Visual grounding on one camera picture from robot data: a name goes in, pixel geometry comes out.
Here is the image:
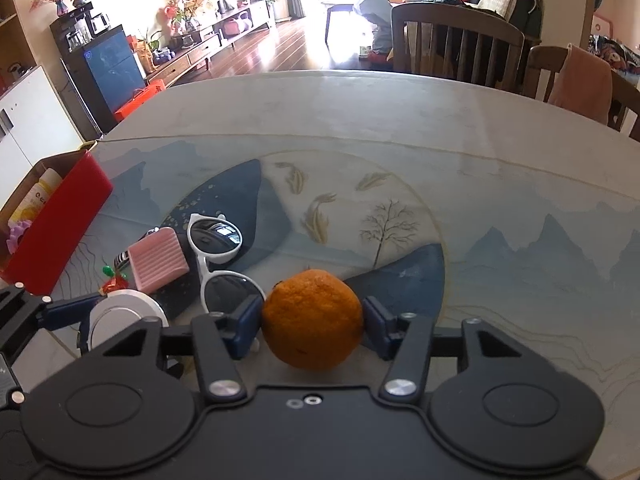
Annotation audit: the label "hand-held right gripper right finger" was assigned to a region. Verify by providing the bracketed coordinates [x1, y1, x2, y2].
[361, 295, 538, 405]

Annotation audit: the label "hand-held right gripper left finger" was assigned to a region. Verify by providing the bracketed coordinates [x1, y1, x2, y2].
[92, 294, 266, 402]

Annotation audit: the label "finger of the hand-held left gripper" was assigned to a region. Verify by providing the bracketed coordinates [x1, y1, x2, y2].
[0, 282, 104, 335]

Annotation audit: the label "orange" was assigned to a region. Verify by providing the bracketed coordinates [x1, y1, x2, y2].
[261, 269, 365, 372]

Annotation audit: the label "red storage box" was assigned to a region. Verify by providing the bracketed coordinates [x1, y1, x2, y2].
[0, 149, 115, 296]

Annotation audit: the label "white sunglasses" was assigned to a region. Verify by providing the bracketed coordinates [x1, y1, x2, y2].
[186, 213, 268, 352]

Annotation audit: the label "pink ribbed comb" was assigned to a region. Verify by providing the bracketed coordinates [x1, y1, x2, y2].
[125, 226, 191, 292]

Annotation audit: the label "white round disc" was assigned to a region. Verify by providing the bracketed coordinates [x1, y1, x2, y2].
[80, 288, 170, 357]

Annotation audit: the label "purple toy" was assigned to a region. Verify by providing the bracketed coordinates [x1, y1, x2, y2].
[5, 220, 34, 257]

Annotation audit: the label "yellow white bottle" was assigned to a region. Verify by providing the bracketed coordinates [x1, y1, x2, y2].
[7, 167, 64, 227]

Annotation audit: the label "landscape printed table mat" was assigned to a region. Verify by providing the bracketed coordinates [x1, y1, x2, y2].
[50, 135, 640, 461]

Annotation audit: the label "white cabinet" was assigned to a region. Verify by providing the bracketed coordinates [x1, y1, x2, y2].
[0, 65, 84, 206]

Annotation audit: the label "red gift box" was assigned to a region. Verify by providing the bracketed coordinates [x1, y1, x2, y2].
[114, 80, 167, 124]

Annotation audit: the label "wooden tv console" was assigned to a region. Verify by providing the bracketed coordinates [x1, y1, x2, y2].
[145, 0, 277, 87]

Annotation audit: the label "wooden shelf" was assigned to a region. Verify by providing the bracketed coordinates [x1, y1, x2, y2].
[0, 0, 39, 97]

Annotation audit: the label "wooden slat chair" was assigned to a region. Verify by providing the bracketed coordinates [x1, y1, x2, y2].
[391, 2, 526, 97]

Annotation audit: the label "wooden chair with towel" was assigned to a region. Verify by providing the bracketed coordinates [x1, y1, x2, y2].
[521, 45, 640, 142]

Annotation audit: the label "red flower arrangement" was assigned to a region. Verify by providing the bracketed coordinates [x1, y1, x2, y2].
[159, 0, 202, 37]

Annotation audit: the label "pink towel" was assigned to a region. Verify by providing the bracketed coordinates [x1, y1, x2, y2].
[547, 44, 615, 126]

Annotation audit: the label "grey bag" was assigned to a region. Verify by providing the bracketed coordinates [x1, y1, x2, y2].
[352, 0, 397, 57]

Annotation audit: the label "colourful printed cloth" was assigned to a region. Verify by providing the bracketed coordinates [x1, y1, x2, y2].
[587, 34, 640, 82]

